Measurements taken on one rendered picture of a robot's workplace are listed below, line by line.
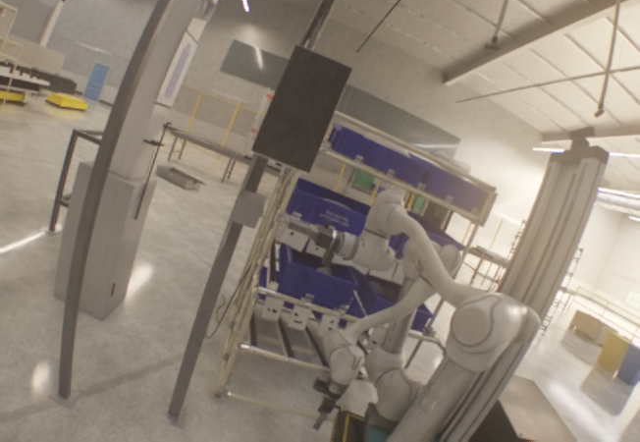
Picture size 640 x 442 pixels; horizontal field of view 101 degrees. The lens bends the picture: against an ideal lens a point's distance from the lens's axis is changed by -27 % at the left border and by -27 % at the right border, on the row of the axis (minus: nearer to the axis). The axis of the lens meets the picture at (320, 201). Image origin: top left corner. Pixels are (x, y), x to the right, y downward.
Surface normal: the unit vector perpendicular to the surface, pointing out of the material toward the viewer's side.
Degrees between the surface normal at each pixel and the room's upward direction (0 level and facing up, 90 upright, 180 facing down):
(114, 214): 90
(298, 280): 93
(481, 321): 86
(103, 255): 90
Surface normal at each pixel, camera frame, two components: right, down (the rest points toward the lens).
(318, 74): 0.10, 0.15
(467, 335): -0.66, -0.39
